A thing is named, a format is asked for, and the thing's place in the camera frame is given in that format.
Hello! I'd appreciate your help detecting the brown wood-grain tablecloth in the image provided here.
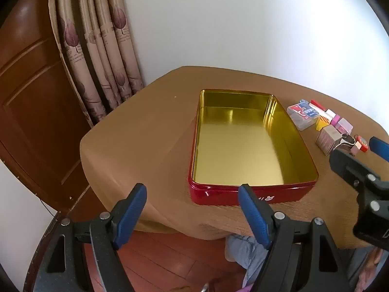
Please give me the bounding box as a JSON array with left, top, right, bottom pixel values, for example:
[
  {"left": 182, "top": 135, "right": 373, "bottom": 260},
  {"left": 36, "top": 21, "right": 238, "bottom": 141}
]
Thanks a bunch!
[{"left": 80, "top": 65, "right": 389, "bottom": 249}]

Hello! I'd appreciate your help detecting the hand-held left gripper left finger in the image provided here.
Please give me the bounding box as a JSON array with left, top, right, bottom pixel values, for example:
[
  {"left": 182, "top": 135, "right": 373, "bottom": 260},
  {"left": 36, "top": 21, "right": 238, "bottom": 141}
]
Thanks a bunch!
[{"left": 33, "top": 183, "right": 148, "bottom": 292}]

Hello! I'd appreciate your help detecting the person's jeans leg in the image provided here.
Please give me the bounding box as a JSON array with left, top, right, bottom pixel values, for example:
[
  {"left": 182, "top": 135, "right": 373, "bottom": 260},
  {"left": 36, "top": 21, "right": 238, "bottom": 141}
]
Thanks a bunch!
[{"left": 225, "top": 234, "right": 272, "bottom": 289}]

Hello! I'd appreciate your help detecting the brown wooden door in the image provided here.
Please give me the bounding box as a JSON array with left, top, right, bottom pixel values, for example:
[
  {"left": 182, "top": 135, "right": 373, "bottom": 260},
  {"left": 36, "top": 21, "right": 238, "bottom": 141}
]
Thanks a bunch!
[{"left": 0, "top": 0, "right": 102, "bottom": 217}]

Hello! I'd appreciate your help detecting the clear dental floss box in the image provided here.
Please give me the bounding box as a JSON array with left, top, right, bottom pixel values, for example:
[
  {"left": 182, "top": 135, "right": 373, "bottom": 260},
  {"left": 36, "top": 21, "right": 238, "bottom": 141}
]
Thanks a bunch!
[{"left": 286, "top": 103, "right": 322, "bottom": 131}]

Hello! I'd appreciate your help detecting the beige leaf print curtain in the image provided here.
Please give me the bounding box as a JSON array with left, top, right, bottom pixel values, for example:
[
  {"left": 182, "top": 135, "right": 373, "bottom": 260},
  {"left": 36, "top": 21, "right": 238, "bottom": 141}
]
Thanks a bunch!
[{"left": 49, "top": 0, "right": 145, "bottom": 128}]

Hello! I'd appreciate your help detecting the white and orange box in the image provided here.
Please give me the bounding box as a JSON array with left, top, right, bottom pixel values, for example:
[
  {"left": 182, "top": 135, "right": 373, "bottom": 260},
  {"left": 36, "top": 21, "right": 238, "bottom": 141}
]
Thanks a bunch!
[{"left": 318, "top": 109, "right": 335, "bottom": 124}]

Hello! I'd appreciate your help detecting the red tin box gold inside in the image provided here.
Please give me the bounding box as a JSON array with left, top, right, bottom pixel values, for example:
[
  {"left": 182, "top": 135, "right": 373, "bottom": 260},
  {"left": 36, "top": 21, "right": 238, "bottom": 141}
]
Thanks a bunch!
[{"left": 187, "top": 89, "right": 319, "bottom": 206}]

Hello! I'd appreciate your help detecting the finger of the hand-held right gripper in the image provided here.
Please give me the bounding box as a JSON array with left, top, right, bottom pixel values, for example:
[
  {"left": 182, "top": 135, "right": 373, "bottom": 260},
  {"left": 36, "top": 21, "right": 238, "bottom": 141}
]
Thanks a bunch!
[
  {"left": 369, "top": 137, "right": 389, "bottom": 166},
  {"left": 329, "top": 148, "right": 389, "bottom": 219}
]

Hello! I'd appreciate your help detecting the small red and white item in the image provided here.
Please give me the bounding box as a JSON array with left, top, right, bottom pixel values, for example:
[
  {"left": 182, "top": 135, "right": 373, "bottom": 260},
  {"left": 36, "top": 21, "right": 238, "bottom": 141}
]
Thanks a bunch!
[{"left": 354, "top": 135, "right": 369, "bottom": 153}]

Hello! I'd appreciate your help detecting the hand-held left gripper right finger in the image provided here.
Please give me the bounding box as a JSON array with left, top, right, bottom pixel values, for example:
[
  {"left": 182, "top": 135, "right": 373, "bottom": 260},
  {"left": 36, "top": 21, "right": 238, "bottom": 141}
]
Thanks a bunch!
[{"left": 238, "top": 183, "right": 354, "bottom": 292}]

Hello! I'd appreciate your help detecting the pink and white box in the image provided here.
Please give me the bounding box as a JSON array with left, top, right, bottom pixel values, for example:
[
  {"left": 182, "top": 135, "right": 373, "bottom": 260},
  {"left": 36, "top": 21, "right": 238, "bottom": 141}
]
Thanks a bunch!
[{"left": 336, "top": 118, "right": 354, "bottom": 135}]

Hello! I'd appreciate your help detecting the black and silver round item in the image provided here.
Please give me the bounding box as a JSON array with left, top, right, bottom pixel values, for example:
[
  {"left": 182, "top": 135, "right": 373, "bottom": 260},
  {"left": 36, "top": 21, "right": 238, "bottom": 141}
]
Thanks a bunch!
[{"left": 336, "top": 134, "right": 359, "bottom": 156}]

